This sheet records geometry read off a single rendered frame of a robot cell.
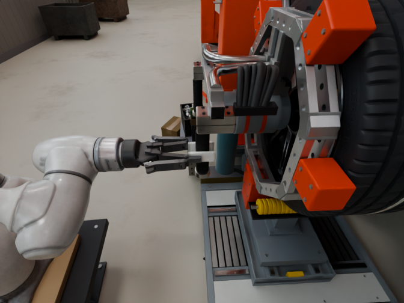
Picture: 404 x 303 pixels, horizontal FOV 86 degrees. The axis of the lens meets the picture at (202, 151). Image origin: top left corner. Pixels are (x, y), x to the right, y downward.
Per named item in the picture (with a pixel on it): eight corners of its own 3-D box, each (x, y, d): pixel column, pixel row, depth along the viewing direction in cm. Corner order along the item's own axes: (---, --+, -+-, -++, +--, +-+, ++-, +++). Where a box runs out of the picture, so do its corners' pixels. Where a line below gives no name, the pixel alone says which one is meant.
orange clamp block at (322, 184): (322, 178, 52) (343, 210, 45) (290, 180, 51) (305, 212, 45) (333, 156, 47) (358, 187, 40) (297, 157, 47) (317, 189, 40)
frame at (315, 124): (291, 233, 67) (386, 35, 32) (270, 234, 66) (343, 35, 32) (251, 133, 109) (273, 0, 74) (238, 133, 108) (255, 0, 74)
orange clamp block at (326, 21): (342, 65, 44) (379, 28, 35) (304, 65, 43) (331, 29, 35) (335, 36, 46) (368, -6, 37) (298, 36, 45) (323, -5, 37)
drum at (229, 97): (285, 140, 69) (297, 100, 61) (219, 143, 69) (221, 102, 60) (272, 118, 80) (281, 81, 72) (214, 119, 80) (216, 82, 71)
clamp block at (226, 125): (234, 133, 51) (237, 113, 48) (196, 134, 51) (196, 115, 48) (231, 122, 55) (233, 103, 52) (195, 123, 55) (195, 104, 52)
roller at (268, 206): (328, 214, 83) (334, 205, 79) (252, 218, 82) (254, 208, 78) (321, 202, 87) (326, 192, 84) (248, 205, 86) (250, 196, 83)
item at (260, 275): (329, 282, 101) (336, 273, 95) (252, 287, 100) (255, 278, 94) (290, 197, 140) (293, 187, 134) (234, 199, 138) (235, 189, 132)
